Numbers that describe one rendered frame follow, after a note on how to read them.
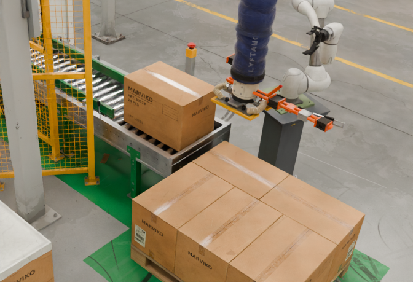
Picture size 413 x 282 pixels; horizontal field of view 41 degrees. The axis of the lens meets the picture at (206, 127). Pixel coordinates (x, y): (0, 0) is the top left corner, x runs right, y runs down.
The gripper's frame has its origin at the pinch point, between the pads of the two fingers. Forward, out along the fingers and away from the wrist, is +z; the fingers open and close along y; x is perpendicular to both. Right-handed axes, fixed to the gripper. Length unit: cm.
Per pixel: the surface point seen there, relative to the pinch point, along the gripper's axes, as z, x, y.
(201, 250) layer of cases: 100, -10, 103
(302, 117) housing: 25.2, -20.0, 34.9
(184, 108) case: 39, 64, 62
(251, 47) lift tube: 30.4, 21.5, 1.4
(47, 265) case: 191, 13, 65
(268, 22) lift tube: 25.1, 15.3, -15.4
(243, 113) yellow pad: 35, 17, 46
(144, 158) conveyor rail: 57, 84, 107
